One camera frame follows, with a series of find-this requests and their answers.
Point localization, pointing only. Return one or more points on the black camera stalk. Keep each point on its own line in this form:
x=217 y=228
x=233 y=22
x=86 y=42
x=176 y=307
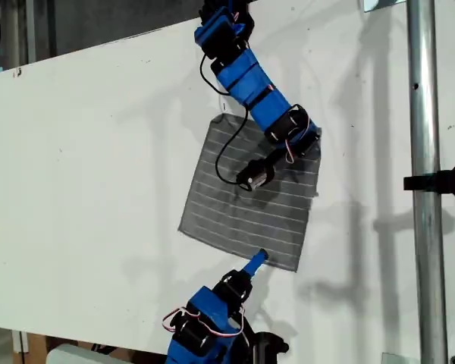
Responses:
x=280 y=157

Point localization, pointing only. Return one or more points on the wooden table support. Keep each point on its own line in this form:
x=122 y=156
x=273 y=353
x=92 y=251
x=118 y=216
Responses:
x=38 y=345

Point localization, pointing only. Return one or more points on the black clamp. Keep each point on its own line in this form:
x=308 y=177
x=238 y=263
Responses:
x=440 y=181

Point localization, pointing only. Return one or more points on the steel post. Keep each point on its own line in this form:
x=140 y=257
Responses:
x=424 y=113

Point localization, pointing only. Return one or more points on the grey metal pole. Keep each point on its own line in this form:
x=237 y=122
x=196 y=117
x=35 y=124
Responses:
x=30 y=30

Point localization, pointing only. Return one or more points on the white box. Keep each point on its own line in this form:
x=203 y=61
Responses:
x=72 y=356

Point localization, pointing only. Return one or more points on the grey striped towel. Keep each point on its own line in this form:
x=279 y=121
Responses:
x=250 y=223

